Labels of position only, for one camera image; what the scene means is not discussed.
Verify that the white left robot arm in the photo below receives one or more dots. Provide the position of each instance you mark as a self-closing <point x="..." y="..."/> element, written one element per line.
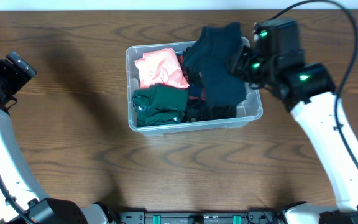
<point x="22" y="199"/>

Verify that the dark navy garment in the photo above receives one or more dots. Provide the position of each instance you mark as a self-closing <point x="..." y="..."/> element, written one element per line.
<point x="207" y="58"/>

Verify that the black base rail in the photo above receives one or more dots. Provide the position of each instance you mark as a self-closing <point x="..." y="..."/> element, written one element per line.
<point x="251" y="216"/>

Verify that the dark green garment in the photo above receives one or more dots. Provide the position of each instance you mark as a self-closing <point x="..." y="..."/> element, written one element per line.
<point x="160" y="105"/>

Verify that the black buttoned garment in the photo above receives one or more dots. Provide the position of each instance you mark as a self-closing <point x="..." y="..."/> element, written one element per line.
<point x="197" y="110"/>

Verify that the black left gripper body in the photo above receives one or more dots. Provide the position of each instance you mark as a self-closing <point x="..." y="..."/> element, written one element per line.
<point x="20" y="64"/>

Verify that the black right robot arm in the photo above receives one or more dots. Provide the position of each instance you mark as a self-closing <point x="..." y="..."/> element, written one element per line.
<point x="310" y="96"/>

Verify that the red navy plaid shirt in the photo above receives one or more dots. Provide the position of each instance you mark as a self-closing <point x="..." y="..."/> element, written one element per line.
<point x="196" y="89"/>

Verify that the pink garment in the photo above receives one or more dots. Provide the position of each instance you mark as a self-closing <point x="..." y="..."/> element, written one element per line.
<point x="161" y="67"/>

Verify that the clear plastic storage bin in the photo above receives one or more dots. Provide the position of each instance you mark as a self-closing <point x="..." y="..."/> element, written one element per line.
<point x="250" y="109"/>

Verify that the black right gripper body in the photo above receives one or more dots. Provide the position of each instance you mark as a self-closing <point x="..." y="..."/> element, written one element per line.
<point x="258" y="70"/>

